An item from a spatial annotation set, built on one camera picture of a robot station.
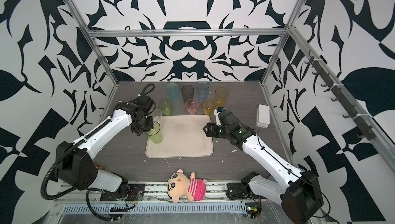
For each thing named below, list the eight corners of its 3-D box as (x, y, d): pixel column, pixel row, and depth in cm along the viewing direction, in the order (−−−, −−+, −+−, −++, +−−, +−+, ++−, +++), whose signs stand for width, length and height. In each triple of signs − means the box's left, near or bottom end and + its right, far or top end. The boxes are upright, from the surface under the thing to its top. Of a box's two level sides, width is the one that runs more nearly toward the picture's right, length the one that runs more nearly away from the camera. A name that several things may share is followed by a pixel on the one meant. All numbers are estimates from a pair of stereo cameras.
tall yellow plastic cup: (214, 110, 109) (216, 96, 96) (213, 102, 113) (215, 87, 101) (225, 110, 109) (229, 96, 96) (224, 102, 113) (227, 87, 101)
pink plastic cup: (185, 114, 102) (185, 108, 97) (186, 104, 107) (185, 98, 102) (198, 114, 102) (198, 109, 97) (198, 104, 107) (198, 98, 102)
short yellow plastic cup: (199, 113, 103) (200, 107, 98) (203, 104, 108) (203, 97, 103) (211, 116, 102) (211, 110, 96) (213, 107, 107) (214, 100, 101)
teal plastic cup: (167, 101, 110) (165, 92, 102) (169, 91, 116) (167, 82, 108) (178, 101, 110) (176, 92, 102) (179, 92, 116) (178, 82, 108)
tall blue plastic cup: (195, 99, 110) (195, 88, 100) (198, 91, 115) (198, 79, 106) (206, 101, 109) (207, 90, 100) (208, 92, 114) (209, 81, 105)
